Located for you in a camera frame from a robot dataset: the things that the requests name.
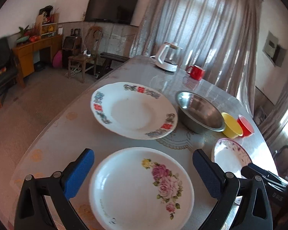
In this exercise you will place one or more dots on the white glass electric kettle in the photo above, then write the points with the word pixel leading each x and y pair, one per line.
pixel 167 57

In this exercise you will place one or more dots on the white plate pink roses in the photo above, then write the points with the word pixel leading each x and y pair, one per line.
pixel 141 188

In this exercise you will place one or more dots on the red plastic bowl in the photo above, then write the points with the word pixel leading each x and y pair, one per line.
pixel 246 127

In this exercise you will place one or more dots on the grey window curtain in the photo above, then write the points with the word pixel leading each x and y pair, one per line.
pixel 221 36

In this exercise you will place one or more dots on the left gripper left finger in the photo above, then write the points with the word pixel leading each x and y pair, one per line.
pixel 32 210

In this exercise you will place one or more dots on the wall mounted black television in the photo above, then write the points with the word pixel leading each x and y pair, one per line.
pixel 113 11

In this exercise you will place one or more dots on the red mug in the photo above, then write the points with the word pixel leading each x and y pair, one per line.
pixel 195 72

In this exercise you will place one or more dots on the orange wooden desk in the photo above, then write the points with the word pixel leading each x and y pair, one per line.
pixel 24 55

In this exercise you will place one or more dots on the large stainless steel basin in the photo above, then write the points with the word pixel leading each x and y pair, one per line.
pixel 197 113

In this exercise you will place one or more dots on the dark bench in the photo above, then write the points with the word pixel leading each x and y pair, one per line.
pixel 108 59

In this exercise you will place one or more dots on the yellow plastic bowl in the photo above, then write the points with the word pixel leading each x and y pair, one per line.
pixel 232 128

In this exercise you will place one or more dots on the purple floral rimmed plate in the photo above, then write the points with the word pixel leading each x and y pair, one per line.
pixel 230 156

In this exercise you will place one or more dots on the white plate red blue pattern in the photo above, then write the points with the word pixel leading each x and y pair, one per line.
pixel 133 111

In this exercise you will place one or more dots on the wall electrical box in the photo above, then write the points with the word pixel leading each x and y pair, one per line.
pixel 273 50

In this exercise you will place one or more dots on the wooden chair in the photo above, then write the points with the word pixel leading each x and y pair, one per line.
pixel 87 59

